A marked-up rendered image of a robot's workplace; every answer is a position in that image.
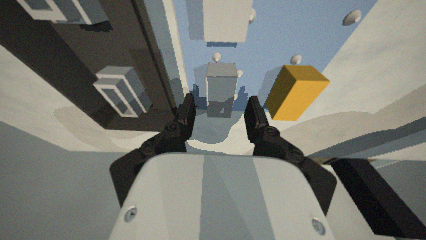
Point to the yellow rectangular block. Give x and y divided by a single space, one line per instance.
296 87

